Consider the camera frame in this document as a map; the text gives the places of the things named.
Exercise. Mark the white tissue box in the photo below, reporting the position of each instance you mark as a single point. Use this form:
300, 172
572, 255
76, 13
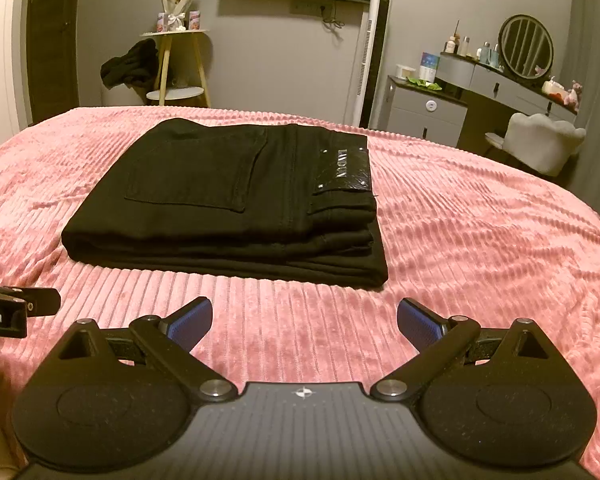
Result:
406, 72

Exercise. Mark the grey vanity table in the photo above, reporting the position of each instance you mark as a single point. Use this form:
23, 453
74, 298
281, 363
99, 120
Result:
500, 87

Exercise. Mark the round black-framed mirror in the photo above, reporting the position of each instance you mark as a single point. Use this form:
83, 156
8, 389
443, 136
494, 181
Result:
526, 45

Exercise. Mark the white and red ornament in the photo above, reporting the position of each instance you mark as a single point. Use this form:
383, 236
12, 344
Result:
553, 87

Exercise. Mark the black clothes pile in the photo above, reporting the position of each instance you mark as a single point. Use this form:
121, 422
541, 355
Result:
130, 62

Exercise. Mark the black pants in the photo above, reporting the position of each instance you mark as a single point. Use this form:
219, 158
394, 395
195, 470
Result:
205, 195

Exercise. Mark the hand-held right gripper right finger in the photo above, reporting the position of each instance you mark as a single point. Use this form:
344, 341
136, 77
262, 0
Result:
420, 322

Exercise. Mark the pink plush toy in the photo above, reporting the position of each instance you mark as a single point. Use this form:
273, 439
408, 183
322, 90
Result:
573, 92

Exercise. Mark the wooden round side table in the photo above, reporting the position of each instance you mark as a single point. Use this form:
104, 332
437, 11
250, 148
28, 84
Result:
172, 35

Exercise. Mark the dark wooden door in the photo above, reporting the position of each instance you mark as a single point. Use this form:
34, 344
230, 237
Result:
52, 35

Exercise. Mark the reed diffuser bottle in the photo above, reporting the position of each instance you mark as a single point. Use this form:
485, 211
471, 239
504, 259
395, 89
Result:
450, 46

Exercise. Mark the pink ribbed blanket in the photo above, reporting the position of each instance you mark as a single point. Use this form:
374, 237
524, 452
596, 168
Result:
455, 240

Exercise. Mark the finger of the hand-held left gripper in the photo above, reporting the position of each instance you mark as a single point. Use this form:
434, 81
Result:
40, 300

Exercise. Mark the green leaf-shaped item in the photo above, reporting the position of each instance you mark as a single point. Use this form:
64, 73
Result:
426, 85

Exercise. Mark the small pink can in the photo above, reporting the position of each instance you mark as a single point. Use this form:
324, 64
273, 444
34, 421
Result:
161, 21
195, 20

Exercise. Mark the blue and white box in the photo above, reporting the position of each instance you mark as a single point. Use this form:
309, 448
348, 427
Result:
429, 66

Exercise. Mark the white fluffy chair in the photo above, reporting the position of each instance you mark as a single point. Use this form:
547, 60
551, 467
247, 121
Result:
540, 142

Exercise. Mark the grey drawer cabinet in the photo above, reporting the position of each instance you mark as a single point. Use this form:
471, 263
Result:
425, 112

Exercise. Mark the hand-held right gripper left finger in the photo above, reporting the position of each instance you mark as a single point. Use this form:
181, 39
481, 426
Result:
190, 322

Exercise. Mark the white round basket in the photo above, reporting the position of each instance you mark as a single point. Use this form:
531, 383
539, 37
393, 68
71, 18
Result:
122, 96

